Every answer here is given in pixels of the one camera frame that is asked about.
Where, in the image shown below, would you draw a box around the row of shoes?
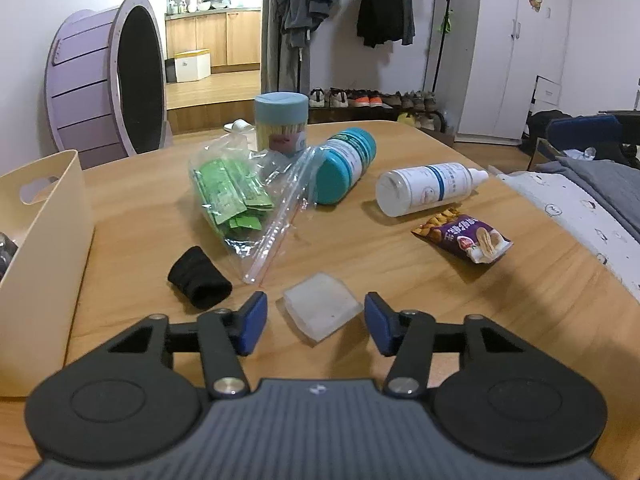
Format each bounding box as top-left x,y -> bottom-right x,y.
308,87 -> 443,131

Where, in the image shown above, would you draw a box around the clear spray bottle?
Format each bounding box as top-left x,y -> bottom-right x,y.
376,162 -> 489,218

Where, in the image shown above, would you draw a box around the black metal clothes rack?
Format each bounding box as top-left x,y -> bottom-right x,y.
300,0 -> 461,133

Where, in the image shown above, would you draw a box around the translucent small plastic box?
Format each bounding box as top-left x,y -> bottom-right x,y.
281,272 -> 364,343

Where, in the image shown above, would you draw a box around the purple peanut snack packet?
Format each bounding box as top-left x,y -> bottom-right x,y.
411,208 -> 514,266

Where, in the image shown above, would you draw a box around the black hanging jacket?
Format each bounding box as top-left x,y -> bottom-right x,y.
356,0 -> 416,50

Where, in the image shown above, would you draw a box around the cream plastic storage basket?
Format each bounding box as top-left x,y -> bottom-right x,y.
0,149 -> 96,397

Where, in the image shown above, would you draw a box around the white foam box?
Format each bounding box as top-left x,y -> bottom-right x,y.
174,49 -> 212,82

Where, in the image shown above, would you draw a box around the grey hanging clothes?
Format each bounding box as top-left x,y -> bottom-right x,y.
272,0 -> 335,51

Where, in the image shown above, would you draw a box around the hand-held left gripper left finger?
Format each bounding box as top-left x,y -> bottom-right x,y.
102,291 -> 269,401

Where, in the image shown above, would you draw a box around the white wardrobe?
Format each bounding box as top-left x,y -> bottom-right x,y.
457,0 -> 573,143

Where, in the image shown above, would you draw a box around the grey folded blanket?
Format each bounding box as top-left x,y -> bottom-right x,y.
540,155 -> 640,247

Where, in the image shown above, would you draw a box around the wooden kitchen cabinet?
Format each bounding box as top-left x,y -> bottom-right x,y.
165,10 -> 262,73

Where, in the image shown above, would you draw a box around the dark blue bag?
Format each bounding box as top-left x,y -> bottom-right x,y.
545,114 -> 623,161

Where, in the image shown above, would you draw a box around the black wristband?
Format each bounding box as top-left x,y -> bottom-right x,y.
167,246 -> 233,310

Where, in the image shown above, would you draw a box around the white cardboard box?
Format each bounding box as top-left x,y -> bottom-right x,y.
535,76 -> 571,112

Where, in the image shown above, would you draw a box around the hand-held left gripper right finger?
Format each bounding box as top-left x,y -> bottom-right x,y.
364,291 -> 538,401

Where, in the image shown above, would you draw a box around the teal-capped supplement bottle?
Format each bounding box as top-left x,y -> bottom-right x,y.
312,128 -> 377,206

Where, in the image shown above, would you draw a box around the white printed bed sheet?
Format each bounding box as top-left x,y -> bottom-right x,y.
495,170 -> 640,302

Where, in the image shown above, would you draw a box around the purple cat exercise wheel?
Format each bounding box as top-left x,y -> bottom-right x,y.
44,0 -> 173,171

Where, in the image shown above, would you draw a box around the blue-lidded cotton swab jar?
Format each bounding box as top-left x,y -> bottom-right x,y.
255,92 -> 309,153

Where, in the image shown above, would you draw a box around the clear bag of green sachets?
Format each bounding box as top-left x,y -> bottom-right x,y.
189,135 -> 321,285

